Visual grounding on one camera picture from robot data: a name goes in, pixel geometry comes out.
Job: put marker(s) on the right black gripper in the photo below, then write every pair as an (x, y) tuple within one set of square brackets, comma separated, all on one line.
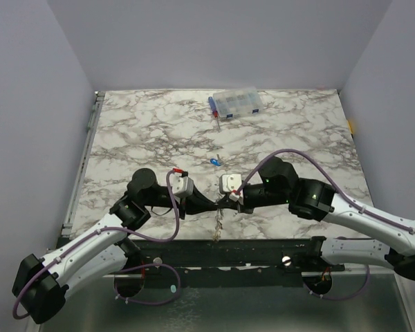
[(241, 204)]

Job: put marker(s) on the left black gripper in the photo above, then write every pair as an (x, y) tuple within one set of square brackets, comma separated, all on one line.
[(197, 203)]

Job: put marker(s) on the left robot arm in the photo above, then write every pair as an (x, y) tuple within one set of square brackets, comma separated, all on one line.
[(43, 285)]

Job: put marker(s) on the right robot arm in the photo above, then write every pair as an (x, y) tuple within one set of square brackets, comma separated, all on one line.
[(389, 240)]

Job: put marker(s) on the clear plastic organizer box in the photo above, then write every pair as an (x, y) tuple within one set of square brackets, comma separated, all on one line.
[(236, 103)]

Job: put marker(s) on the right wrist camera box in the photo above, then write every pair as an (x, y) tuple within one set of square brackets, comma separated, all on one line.
[(228, 185)]

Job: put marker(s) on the black mounting rail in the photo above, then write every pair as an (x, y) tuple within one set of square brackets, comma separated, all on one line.
[(223, 264)]

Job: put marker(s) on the blue handled screwdriver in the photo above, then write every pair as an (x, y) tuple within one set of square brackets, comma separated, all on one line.
[(214, 112)]

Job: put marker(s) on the metal side rail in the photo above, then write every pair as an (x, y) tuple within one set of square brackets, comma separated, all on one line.
[(79, 179)]

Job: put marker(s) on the yellow wall clip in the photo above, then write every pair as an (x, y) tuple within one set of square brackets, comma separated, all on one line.
[(352, 127)]

